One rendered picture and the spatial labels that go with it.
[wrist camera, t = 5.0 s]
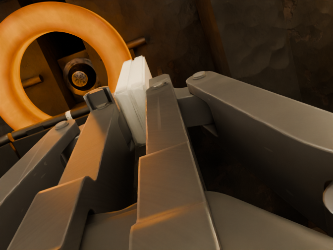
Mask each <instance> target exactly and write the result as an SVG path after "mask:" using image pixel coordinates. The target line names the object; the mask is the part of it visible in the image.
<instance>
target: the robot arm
mask: <svg viewBox="0 0 333 250"><path fill-rule="evenodd" d="M186 83H187V87H185V88H174V87H173V85H172V82H171V79H170V76H169V74H162V75H160V76H157V77H154V78H152V76H151V73H150V70H149V68H148V65H147V62H146V60H145V57H143V56H139V57H136V58H135V59H134V60H133V61H132V60H128V61H125V62H124V63H123V66H122V69H121V73H120V76H119V79H118V83H117V86H116V90H115V92H114V93H111V91H110V89H109V87H108V86H103V87H99V88H96V89H94V90H92V91H90V92H88V93H87V94H85V95H84V96H83V98H84V100H85V102H86V104H87V106H88V108H89V110H90V113H89V116H88V118H87V120H86V122H85V124H83V125H81V126H78V125H77V123H76V121H75V120H68V121H61V122H59V123H58V124H56V125H55V126H54V127H53V128H52V129H51V130H50V131H49V132H48V133H47V134H46V135H44V136H43V137H42V138H41V139H40V140H39V141H38V142H37V143H36V144H35V145H34V146H33V147H32V148H31V149H30V150H29V151H28V152H27V153H26V154H25V155H24V156H23V157H22V158H21V159H20V160H19V161H18V162H17V163H16V164H15V165H14V166H13V167H11V168H10V169H9V170H8V171H7V172H6V173H5V174H4V175H3V176H2V177H1V178H0V250H333V113H331V112H328V111H325V110H322V109H319V108H316V107H314V106H311V105H308V104H305V103H302V102H299V101H296V100H293V99H290V98H287V97H285V96H282V95H279V94H276V93H273V92H271V91H268V90H265V89H262V88H259V87H256V86H253V85H250V84H247V83H244V82H242V81H239V80H236V79H233V78H230V77H227V76H224V75H221V74H218V73H216V72H213V71H200V72H197V73H195V74H193V76H191V77H189V78H188V79H187V80H186ZM199 125H200V127H201V130H202V132H203V133H204V134H205V135H206V136H208V137H209V138H210V139H211V140H212V141H214V142H215V143H216V144H217V145H218V146H220V147H221V148H222V149H223V150H225V151H226V152H227V153H228V154H229V155H231V156H232V157H233V158H234V159H235V160H237V161H238V162H239V163H240V164H241V165H243V166H244V167H245V168H246V169H247V170H249V171H250V172H251V173H252V174H254V175H255V176H256V177H257V178H258V179H260V180H261V181H262V182H263V183H264V184H266V185H267V186H268V187H269V188H270V189H272V190H273V191H274V192H275V193H276V194H278V195H279V196H280V197H281V198H283V199H284V200H285V201H286V202H287V203H289V204H290V205H291V206H292V207H293V208H295V209H296V210H297V211H298V212H299V213H301V214H302V215H303V216H304V217H306V218H307V219H308V220H310V221H311V222H312V223H314V224H315V225H316V226H318V227H319V228H321V229H322V230H324V231H326V232H327V233H328V236H327V235H325V234H322V233H320V232H317V231H315V230H313V229H310V228H308V227H305V226H303V225H300V224H298V223H295V222H293V221H290V220H288V219H285V218H283V217H281V216H278V215H276V214H273V213H271V212H268V211H266V210H263V209H261V208H258V207H256V206H254V205H251V204H249V203H246V202H244V201H242V200H239V199H237V198H234V197H232V196H229V195H226V194H223V193H219V192H214V191H207V189H206V186H205V183H204V180H203V176H202V173H201V170H200V167H199V164H198V161H197V158H196V155H195V151H194V148H193V145H192V141H191V138H190V135H189V132H188V130H187V127H193V126H199ZM132 138H133V140H134V142H135V145H136V146H139V147H141V146H144V145H146V155H145V156H142V157H139V167H138V196H137V203H135V204H133V188H134V165H135V146H134V144H133V141H132ZM61 155H62V157H63V159H64V161H65V163H66V167H65V168H64V166H63V165H62V163H61V160H60V156H61Z"/></svg>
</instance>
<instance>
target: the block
mask: <svg viewBox="0 0 333 250"><path fill-rule="evenodd" d="M195 3H196V6H197V10H198V13H199V17H200V20H201V23H202V27H203V30H204V34H205V37H206V40H207V44H208V47H209V50H210V54H211V57H212V61H213V64H214V67H215V71H216V73H218V74H221V75H224V76H227V77H230V78H233V79H236V80H239V81H242V82H244V83H247V84H250V85H253V86H256V87H259V88H262V89H265V90H268V91H271V92H273V93H276V94H279V95H282V96H285V97H287V98H290V99H293V100H296V101H299V102H302V100H301V95H300V90H299V85H298V81H297V76H296V71H295V66H294V61H293V56H292V51H291V47H290V42H289V37H288V32H287V27H286V22H285V18H284V13H283V8H282V4H281V0H195Z"/></svg>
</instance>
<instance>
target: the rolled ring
mask: <svg viewBox="0 0 333 250"><path fill-rule="evenodd" d="M54 31H59V32H65V33H69V34H72V35H75V36H77V37H79V38H81V39H83V40H84V41H86V42H87V43H88V44H90V45H91V46H92V47H93V48H94V49H95V50H96V52H97V53H98V54H99V56H100V57H101V59H102V61H103V62H104V65H105V67H106V70H107V74H108V87H109V89H110V91H111V93H114V92H115V90H116V86H117V83H118V79H119V76H120V73H121V69H122V66H123V63H124V62H125V61H128V60H132V57H131V54H130V51H129V49H128V47H127V45H126V43H125V42H124V40H123V39H122V37H121V36H120V34H119V33H118V32H117V31H116V30H115V29H114V28H113V26H111V25H110V24H109V23H108V22H107V21H106V20H105V19H103V18H102V17H100V16H99V15H97V14H96V13H94V12H92V11H90V10H88V9H86V8H83V7H80V6H77V5H73V4H69V3H64V2H56V1H47V2H39V3H34V4H30V5H27V6H25V7H22V8H20V9H18V10H17V11H15V12H13V13H12V14H10V15H9V16H8V17H7V18H5V19H4V20H3V21H2V22H1V23H0V116H1V117H2V119H3V120H4V121H5V122H6V123H7V124H8V125H9V126H10V127H11V128H12V129H14V130H18V129H21V128H23V127H26V126H29V125H32V124H35V123H38V122H40V121H43V120H46V119H49V118H52V116H49V115H47V114H46V113H44V112H42V111H41V110H40V109H38V108H37V107H36V106H35V105H34V104H33V103H32V102H31V101H30V99H29V98H28V96H27V95H26V93H25V91H24V89H23V86H22V83H21V79H20V63H21V59H22V56H23V54H24V52H25V50H26V49H27V47H28V46H29V45H30V44H31V43H32V42H33V41H34V40H35V39H36V38H38V37H40V36H41V35H44V34H46V33H49V32H54Z"/></svg>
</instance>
